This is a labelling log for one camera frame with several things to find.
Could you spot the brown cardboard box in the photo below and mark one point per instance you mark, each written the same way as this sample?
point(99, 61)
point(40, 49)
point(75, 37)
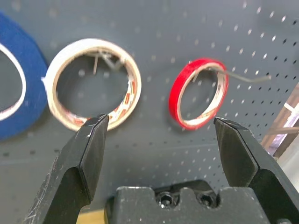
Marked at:
point(287, 116)

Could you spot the metal tape hook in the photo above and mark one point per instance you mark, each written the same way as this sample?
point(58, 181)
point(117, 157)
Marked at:
point(95, 64)

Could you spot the red tape roll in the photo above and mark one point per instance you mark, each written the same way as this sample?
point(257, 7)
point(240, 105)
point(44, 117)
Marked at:
point(174, 98)

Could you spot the long metal peg hook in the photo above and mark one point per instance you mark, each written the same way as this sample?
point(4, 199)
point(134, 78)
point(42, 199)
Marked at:
point(245, 79)

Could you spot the blue tape roll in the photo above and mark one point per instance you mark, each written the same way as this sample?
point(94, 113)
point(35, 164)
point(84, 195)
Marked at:
point(32, 70)

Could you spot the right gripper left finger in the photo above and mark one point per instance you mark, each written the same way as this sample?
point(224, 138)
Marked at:
point(77, 163)

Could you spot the white tape roll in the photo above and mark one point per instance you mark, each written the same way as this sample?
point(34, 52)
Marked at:
point(50, 84)

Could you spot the dark grey metal pegboard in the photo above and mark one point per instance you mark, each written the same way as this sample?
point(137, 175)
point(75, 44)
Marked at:
point(163, 28)

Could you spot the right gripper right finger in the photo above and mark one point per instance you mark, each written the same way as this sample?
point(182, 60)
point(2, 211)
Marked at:
point(243, 154)

